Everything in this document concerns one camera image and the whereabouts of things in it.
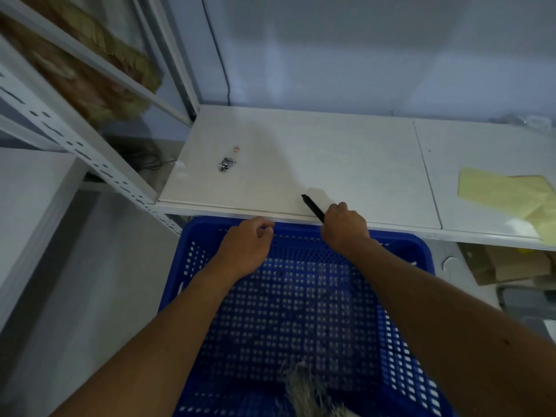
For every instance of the person's right hand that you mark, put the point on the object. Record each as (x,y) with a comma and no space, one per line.
(345,227)

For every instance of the person's left hand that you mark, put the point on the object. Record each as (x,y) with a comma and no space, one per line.
(245,249)

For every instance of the person's left fingers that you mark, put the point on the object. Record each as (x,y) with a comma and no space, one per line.
(265,227)

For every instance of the person's right fingers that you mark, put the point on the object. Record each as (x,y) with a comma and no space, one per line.
(339,210)

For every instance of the black marker pen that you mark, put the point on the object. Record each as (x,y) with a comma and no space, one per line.
(313,208)

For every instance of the person's left forearm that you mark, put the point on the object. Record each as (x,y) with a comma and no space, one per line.
(150,349)

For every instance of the person's right forearm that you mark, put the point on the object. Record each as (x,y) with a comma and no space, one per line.
(451,330)

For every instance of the small silver metal hardware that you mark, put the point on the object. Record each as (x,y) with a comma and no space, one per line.
(225,164)

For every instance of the blue perforated plastic basket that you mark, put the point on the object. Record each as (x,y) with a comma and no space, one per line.
(304,308)

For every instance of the pale bristle brush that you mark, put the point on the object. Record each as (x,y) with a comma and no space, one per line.
(308,393)

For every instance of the yellow paper sheet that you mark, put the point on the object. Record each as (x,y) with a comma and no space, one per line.
(512,199)

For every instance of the brown cardboard box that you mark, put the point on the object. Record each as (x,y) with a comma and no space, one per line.
(506,264)

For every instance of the white metal shelving rack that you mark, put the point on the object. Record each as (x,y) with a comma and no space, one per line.
(87,138)

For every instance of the clear plastic bag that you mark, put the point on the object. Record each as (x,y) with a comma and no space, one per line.
(527,120)

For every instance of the grey plastic bin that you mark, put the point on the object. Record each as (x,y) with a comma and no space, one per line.
(527,306)

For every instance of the brown fringed fabric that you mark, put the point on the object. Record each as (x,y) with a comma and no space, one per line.
(82,69)

